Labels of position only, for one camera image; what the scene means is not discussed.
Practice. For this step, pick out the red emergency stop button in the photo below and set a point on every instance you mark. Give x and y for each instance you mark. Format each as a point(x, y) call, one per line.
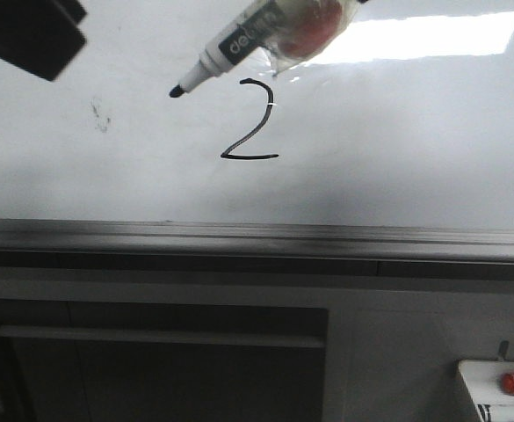
point(507, 383)

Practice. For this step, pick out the white black whiteboard marker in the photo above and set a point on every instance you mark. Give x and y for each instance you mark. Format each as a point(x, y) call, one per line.
point(290, 31)

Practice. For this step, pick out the white control box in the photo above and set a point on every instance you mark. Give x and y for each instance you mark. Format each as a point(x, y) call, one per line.
point(480, 391)

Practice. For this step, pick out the dark cabinet with white frame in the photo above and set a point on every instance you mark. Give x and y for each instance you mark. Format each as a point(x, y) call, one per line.
point(95, 361)

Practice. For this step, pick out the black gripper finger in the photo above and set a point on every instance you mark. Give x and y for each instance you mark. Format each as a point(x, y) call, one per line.
point(41, 37)

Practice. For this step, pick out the white whiteboard with aluminium frame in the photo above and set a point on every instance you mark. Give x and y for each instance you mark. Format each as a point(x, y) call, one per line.
point(397, 142)

